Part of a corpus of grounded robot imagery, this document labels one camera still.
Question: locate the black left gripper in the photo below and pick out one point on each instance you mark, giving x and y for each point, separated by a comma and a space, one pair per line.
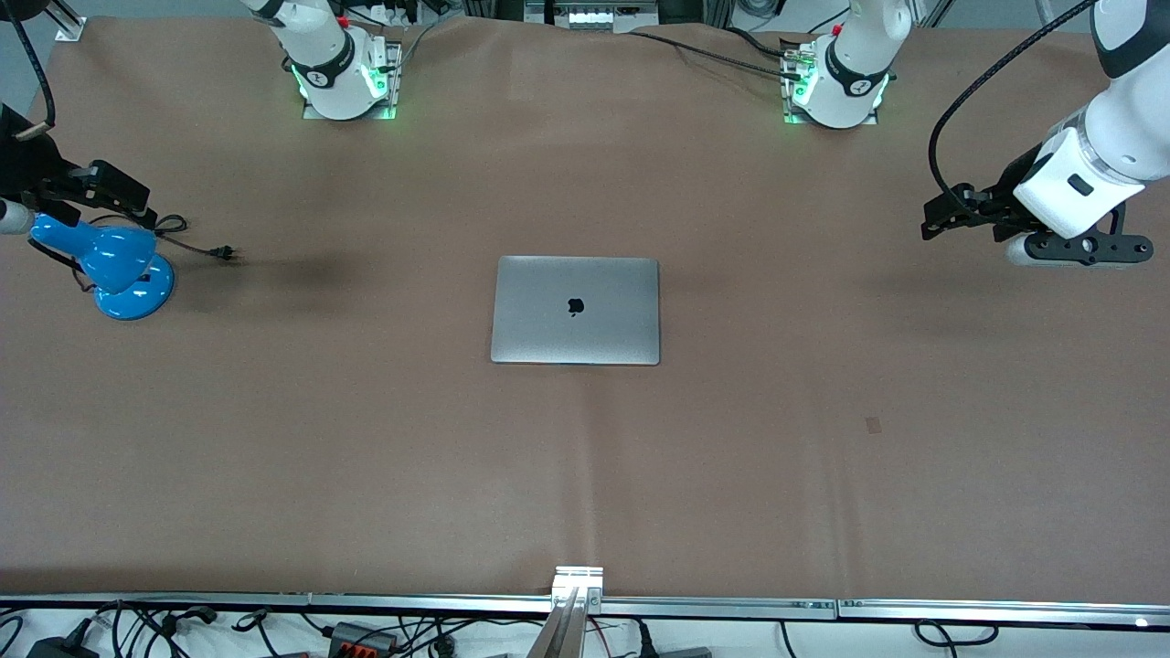
1000, 203

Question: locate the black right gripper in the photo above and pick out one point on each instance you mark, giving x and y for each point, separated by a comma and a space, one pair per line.
29, 167

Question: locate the grey laptop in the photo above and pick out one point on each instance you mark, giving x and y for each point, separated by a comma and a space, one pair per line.
576, 311

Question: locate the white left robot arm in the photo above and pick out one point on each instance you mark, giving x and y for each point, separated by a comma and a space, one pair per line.
1124, 128

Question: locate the blue desk lamp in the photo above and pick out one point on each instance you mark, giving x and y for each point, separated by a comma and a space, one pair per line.
128, 270

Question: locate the aluminium corner profile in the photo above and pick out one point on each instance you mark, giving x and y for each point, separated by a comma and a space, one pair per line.
71, 27

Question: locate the grey control box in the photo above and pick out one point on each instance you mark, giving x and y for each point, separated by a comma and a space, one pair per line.
592, 13

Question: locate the black power adapter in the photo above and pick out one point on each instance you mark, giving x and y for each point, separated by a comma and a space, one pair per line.
59, 648

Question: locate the brown table cover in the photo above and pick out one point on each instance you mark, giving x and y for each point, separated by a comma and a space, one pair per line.
585, 475

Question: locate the grey connector with orange clips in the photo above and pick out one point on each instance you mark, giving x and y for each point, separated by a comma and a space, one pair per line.
364, 636

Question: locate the aluminium profile strut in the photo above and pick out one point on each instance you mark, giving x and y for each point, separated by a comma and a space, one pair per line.
571, 603

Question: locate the black left camera mount bracket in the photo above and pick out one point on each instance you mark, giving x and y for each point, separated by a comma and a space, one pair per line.
1097, 247

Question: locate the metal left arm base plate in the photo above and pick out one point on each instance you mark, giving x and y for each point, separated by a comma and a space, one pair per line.
790, 114

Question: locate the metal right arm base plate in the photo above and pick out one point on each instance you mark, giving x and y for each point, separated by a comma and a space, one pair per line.
391, 55

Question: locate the aluminium table edge rail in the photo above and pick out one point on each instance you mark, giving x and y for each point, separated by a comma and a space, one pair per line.
274, 602

